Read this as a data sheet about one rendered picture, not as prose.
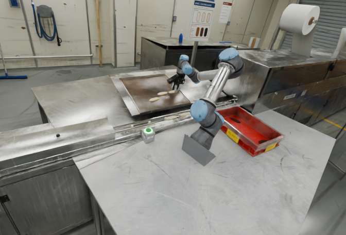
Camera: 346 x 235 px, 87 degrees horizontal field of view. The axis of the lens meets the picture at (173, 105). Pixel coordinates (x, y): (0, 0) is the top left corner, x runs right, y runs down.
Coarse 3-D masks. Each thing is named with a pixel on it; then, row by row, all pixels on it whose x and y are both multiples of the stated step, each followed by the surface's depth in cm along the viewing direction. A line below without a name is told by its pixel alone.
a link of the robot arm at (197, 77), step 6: (198, 72) 154; (204, 72) 148; (210, 72) 144; (216, 72) 140; (240, 72) 125; (192, 78) 155; (198, 78) 152; (204, 78) 148; (210, 78) 145; (228, 78) 135
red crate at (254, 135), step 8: (232, 120) 164; (240, 120) 166; (224, 128) 146; (240, 128) 155; (248, 128) 156; (248, 136) 146; (256, 136) 148; (264, 136) 149; (240, 144) 134; (248, 152) 128; (256, 152) 127
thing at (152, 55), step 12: (144, 48) 376; (156, 48) 335; (168, 48) 319; (180, 48) 331; (204, 48) 359; (216, 48) 375; (144, 60) 385; (156, 60) 343; (168, 60) 321; (204, 60) 368; (216, 60) 386
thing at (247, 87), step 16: (320, 48) 308; (256, 64) 162; (272, 64) 163; (288, 64) 171; (304, 64) 185; (240, 80) 178; (256, 80) 164; (320, 80) 235; (336, 80) 274; (240, 96) 181; (256, 96) 167; (272, 96) 182; (288, 96) 203; (304, 96) 232; (256, 112) 180
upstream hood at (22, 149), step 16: (64, 128) 112; (80, 128) 114; (96, 128) 116; (112, 128) 118; (0, 144) 95; (16, 144) 96; (32, 144) 98; (48, 144) 99; (64, 144) 101; (80, 144) 106; (0, 160) 87; (16, 160) 91; (32, 160) 95
